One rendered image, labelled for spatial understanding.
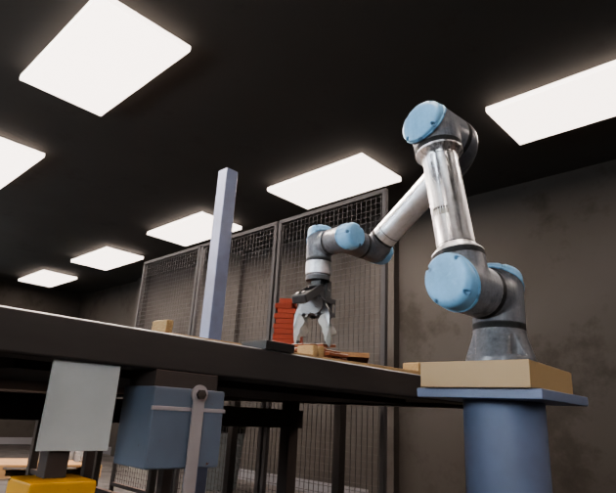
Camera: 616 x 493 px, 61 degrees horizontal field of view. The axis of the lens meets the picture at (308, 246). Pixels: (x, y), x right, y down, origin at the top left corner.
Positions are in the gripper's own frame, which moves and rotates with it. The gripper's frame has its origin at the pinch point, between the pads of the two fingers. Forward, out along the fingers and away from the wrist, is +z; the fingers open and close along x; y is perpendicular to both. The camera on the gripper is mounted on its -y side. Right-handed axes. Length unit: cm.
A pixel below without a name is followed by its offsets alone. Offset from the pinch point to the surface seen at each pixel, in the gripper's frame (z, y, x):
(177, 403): 18, -63, -15
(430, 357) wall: -43, 386, 98
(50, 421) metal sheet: 22, -80, -8
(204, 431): 22, -57, -16
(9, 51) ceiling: -204, 13, 257
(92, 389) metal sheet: 17, -75, -10
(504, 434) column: 21, -9, -52
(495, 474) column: 28, -9, -50
